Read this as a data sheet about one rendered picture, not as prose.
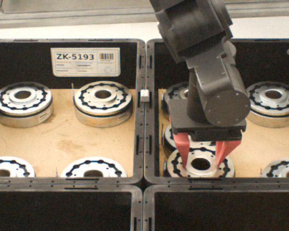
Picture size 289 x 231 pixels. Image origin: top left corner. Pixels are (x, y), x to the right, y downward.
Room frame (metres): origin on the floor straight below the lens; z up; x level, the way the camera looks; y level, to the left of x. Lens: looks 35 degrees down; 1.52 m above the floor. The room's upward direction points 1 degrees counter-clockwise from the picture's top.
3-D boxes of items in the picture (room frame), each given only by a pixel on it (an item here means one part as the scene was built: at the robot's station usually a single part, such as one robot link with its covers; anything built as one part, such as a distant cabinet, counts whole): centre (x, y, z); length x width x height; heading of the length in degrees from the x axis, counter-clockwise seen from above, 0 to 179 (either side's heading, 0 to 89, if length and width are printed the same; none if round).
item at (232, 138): (0.76, -0.10, 0.93); 0.07 x 0.07 x 0.09; 6
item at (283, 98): (0.97, -0.23, 0.86); 0.05 x 0.05 x 0.01
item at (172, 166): (0.76, -0.08, 0.88); 0.10 x 0.10 x 0.01
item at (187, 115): (0.76, -0.09, 1.00); 0.10 x 0.07 x 0.07; 96
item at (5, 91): (0.98, 0.21, 0.86); 0.10 x 0.10 x 0.01
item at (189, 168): (0.76, -0.08, 0.88); 0.05 x 0.05 x 0.01
